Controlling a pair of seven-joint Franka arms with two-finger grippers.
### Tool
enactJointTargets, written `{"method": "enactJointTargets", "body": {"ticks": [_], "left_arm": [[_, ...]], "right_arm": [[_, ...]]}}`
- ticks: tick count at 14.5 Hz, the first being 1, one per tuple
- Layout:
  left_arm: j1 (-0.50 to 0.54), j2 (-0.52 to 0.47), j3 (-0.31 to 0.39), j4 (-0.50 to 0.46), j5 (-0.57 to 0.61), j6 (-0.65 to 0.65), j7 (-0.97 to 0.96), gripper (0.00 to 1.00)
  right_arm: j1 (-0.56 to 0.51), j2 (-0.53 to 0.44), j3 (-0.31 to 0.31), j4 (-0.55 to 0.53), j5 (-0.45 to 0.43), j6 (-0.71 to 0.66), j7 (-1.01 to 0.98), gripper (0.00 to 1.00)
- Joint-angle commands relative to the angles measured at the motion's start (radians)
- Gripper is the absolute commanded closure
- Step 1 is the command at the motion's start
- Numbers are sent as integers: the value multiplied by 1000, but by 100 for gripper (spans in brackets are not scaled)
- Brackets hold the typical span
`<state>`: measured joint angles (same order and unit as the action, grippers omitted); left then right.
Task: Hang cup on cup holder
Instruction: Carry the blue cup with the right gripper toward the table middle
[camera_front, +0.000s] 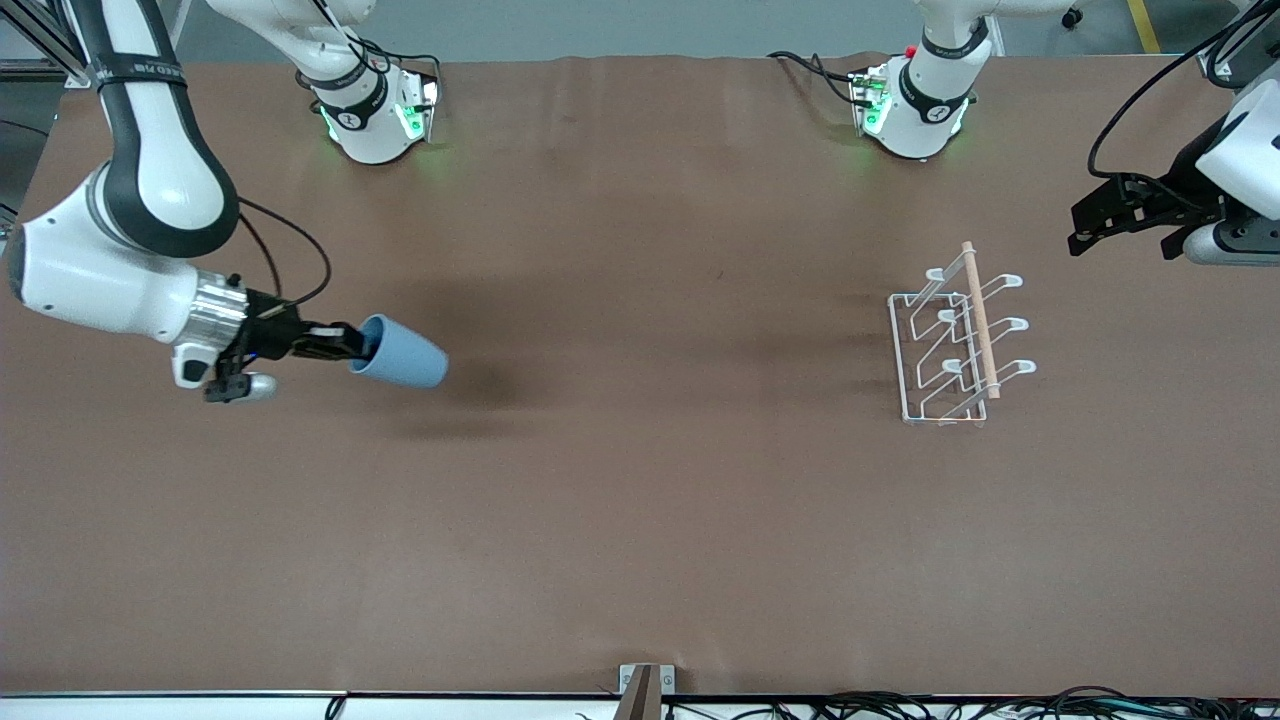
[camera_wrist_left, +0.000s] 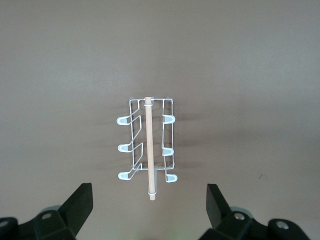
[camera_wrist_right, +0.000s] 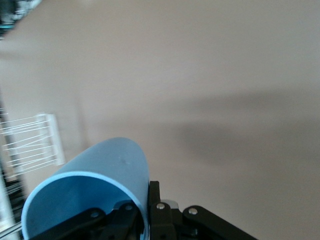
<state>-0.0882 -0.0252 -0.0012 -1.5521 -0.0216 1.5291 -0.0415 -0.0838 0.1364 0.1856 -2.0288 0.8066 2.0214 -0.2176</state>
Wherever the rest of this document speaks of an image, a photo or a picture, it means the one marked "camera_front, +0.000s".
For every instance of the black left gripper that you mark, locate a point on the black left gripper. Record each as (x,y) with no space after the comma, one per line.
(1187,175)

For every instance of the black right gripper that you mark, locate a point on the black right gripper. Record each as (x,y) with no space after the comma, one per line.
(268,331)

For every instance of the blue plastic cup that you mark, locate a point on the blue plastic cup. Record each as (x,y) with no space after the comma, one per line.
(405,355)

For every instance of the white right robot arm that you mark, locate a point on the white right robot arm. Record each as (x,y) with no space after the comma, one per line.
(150,180)

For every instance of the yellow floor tape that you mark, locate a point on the yellow floor tape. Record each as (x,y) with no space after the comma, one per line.
(1145,25)

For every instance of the black caster wheel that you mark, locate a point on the black caster wheel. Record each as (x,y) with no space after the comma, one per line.
(1072,16)

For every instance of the brown table cover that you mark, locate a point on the brown table cover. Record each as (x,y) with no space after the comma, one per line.
(640,500)

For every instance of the aluminium frame profile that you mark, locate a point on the aluminium frame profile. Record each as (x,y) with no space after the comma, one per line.
(50,45)
(1210,65)

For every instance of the grey metal bracket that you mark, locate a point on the grey metal bracket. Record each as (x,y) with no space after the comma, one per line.
(668,680)

